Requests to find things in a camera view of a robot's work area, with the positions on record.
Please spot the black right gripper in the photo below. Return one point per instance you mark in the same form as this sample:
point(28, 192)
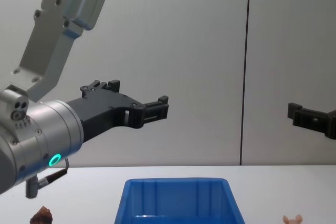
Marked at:
point(333, 125)

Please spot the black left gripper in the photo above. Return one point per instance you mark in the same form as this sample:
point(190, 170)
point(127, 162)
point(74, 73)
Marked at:
point(105, 111)

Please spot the small pink animal toy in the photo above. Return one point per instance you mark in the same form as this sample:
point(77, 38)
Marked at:
point(292, 220)

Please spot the blue plastic bin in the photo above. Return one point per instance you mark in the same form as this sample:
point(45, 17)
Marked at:
point(178, 200)

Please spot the small brown lumpy toy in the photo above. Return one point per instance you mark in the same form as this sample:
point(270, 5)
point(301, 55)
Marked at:
point(42, 216)

